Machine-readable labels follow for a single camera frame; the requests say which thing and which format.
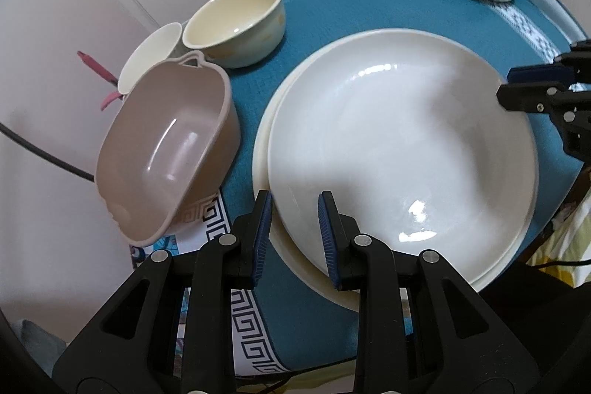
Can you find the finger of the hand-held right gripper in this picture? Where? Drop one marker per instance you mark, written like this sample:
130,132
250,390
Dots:
531,74
531,96

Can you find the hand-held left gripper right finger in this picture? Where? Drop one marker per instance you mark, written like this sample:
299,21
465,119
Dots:
328,237

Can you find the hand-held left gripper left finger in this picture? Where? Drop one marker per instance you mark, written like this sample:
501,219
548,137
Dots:
261,232

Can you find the large cream plate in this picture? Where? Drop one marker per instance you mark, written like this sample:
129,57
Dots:
304,278

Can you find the large white plate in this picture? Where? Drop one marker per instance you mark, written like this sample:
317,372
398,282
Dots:
401,135

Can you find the tan plastic basin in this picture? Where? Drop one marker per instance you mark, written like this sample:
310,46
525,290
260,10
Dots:
171,144

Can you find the small white bowl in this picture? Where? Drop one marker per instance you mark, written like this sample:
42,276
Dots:
147,52

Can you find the cream bowl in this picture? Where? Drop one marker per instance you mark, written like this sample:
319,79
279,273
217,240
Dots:
231,15

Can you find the blue cartoon printed sheet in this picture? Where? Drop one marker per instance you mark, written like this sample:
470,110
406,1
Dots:
161,244

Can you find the yellow patterned bedsheet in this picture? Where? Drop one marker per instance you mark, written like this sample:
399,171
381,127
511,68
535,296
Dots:
563,232

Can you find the blue patterned tablecloth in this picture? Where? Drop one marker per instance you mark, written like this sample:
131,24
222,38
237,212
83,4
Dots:
323,20

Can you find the pink plastic strip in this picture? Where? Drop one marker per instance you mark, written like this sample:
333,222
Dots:
94,66

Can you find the grey cloth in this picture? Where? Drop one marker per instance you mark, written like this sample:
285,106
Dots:
41,338

